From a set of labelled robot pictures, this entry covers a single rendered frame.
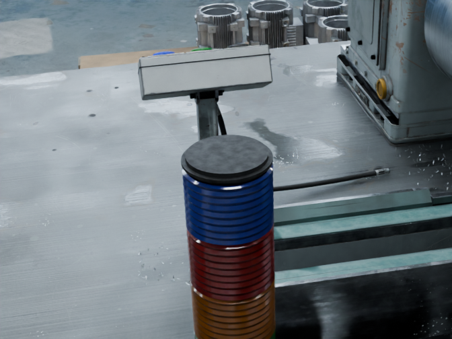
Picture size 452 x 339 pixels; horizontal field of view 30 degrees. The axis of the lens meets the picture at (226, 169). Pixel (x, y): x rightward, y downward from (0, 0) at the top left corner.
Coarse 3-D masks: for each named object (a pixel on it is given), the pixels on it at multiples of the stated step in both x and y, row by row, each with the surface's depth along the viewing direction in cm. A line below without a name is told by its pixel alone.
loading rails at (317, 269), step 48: (384, 192) 105; (288, 240) 100; (336, 240) 101; (384, 240) 102; (432, 240) 103; (288, 288) 89; (336, 288) 90; (384, 288) 91; (432, 288) 92; (288, 336) 92; (336, 336) 93; (384, 336) 95
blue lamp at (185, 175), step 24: (192, 192) 54; (216, 192) 53; (240, 192) 53; (264, 192) 54; (192, 216) 55; (216, 216) 54; (240, 216) 54; (264, 216) 55; (216, 240) 55; (240, 240) 55
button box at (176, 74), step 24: (240, 48) 109; (264, 48) 110; (144, 72) 108; (168, 72) 108; (192, 72) 108; (216, 72) 109; (240, 72) 109; (264, 72) 110; (144, 96) 108; (168, 96) 112
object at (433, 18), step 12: (432, 0) 125; (444, 0) 121; (432, 12) 124; (444, 12) 121; (432, 24) 124; (444, 24) 121; (432, 36) 125; (444, 36) 121; (432, 48) 127; (444, 48) 122; (432, 60) 131; (444, 60) 123; (444, 72) 128
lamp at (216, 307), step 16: (192, 288) 59; (272, 288) 59; (192, 304) 60; (208, 304) 58; (224, 304) 57; (240, 304) 57; (256, 304) 58; (272, 304) 60; (208, 320) 59; (224, 320) 58; (240, 320) 58; (256, 320) 58; (272, 320) 60; (208, 336) 59; (224, 336) 59; (240, 336) 59; (256, 336) 59
